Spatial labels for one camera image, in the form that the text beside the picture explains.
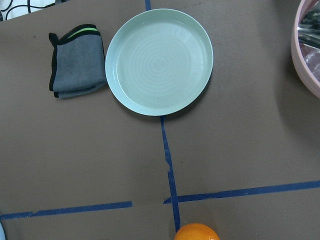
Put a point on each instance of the light blue plate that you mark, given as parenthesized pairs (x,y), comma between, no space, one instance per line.
(2,233)

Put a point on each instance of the light green plate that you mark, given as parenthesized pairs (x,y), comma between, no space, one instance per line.
(159,62)

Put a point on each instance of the folded grey cloth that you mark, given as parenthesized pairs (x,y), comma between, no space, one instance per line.
(78,62)

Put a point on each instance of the orange fruit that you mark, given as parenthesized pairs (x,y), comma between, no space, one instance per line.
(196,231)

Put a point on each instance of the pink bowl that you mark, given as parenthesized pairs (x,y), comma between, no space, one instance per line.
(299,51)

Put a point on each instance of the metal scoop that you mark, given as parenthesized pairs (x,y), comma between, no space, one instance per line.
(309,29)

